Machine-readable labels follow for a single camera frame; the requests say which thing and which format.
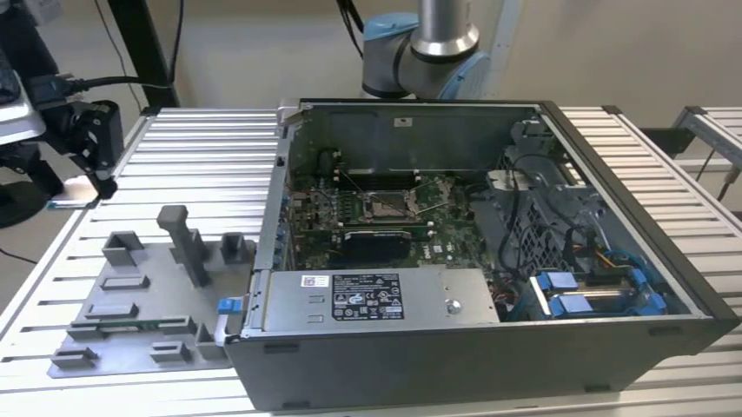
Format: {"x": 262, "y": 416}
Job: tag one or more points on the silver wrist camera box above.
{"x": 18, "y": 121}

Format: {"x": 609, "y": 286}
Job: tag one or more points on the black RAM slot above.
{"x": 382, "y": 224}
{"x": 377, "y": 174}

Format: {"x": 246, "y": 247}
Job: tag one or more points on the neighbouring metal slat table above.
{"x": 718, "y": 126}

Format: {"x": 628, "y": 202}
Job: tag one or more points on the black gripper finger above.
{"x": 107, "y": 139}
{"x": 35, "y": 163}

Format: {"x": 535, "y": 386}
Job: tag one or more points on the CPU socket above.
{"x": 386, "y": 208}

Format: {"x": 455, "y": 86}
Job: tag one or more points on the blue case latch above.
{"x": 228, "y": 305}

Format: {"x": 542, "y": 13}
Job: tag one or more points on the black table bracket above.
{"x": 666, "y": 141}

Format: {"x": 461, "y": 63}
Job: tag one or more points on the green RAM stick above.
{"x": 144, "y": 322}

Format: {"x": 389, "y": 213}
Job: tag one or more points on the black heatsink block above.
{"x": 377, "y": 249}

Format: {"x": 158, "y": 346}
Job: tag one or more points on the blue disk carrier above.
{"x": 559, "y": 280}
{"x": 571, "y": 304}

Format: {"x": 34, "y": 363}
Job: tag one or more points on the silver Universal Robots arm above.
{"x": 441, "y": 26}

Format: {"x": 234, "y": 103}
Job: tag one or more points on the open grey PC case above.
{"x": 406, "y": 369}

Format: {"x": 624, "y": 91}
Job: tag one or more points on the thin metal locking lever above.
{"x": 355, "y": 182}

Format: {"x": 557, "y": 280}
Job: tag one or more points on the grey plastic parts rack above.
{"x": 162, "y": 304}

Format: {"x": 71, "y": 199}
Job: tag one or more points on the silver power supply unit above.
{"x": 290, "y": 304}

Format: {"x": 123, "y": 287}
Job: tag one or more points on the grey metal drive cage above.
{"x": 522, "y": 226}

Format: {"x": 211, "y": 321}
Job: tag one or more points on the black stand post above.
{"x": 144, "y": 43}

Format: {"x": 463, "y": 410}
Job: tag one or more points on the green motherboard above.
{"x": 449, "y": 219}

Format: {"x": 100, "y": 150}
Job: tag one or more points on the black round stand base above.
{"x": 18, "y": 215}

